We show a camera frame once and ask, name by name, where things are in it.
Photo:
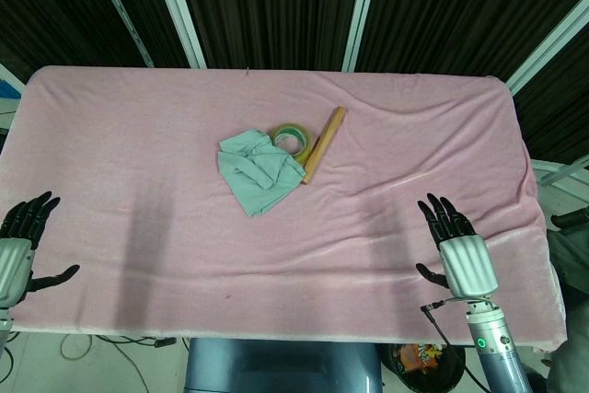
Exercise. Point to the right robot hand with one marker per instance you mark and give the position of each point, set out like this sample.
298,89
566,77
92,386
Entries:
467,264

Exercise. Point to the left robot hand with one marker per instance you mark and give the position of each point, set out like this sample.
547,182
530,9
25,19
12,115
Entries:
11,257

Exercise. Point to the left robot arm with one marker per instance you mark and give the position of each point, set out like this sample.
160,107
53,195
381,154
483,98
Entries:
3,328

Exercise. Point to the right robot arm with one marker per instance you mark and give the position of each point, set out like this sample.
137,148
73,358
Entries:
494,347

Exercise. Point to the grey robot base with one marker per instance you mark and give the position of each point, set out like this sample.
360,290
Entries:
283,365

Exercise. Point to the light green cloth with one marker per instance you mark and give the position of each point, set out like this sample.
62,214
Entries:
257,174

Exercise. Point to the dark chair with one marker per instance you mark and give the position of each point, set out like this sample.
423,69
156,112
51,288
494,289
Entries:
570,236

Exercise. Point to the black bin with colourful contents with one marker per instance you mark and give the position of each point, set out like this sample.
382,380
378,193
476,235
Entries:
421,365

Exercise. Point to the blue white box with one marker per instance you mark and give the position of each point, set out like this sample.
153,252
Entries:
9,89

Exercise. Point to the pink tablecloth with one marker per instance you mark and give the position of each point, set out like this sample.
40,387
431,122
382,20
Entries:
294,209

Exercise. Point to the wooden stick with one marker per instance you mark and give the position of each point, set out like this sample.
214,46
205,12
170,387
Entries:
324,144

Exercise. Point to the green tape roll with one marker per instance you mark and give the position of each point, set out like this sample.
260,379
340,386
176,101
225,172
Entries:
291,137

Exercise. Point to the dark curtain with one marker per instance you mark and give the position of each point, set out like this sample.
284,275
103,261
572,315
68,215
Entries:
276,6

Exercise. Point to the white frame bar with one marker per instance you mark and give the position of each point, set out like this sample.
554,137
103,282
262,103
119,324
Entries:
547,52
122,6
363,8
177,8

